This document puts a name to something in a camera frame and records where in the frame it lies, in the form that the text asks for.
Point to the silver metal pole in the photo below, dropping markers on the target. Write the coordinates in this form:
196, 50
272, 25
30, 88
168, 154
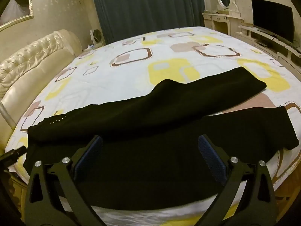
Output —
6, 114

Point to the dark teal curtain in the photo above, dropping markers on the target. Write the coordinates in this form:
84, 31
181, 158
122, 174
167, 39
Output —
145, 7

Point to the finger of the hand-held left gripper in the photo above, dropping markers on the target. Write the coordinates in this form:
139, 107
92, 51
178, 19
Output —
11, 156

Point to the cream vanity dresser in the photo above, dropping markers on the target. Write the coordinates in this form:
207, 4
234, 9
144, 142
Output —
218, 21

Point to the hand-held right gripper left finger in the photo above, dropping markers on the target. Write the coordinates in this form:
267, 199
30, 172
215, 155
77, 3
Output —
90, 154

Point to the small round fan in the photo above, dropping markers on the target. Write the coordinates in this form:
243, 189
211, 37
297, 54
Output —
96, 36

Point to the patterned bed sheet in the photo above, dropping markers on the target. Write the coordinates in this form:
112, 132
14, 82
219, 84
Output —
122, 75

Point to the cream tufted headboard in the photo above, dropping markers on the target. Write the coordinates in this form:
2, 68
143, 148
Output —
28, 61

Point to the black television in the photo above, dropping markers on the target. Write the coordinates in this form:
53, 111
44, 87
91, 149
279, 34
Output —
272, 21

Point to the cream television stand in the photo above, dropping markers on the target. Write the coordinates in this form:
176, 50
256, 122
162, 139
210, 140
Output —
270, 42

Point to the gold framed picture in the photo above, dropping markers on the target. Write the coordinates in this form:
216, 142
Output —
14, 7

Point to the black pants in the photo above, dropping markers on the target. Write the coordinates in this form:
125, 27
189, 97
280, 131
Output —
141, 143

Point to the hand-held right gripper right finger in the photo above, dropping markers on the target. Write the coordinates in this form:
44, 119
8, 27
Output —
210, 156

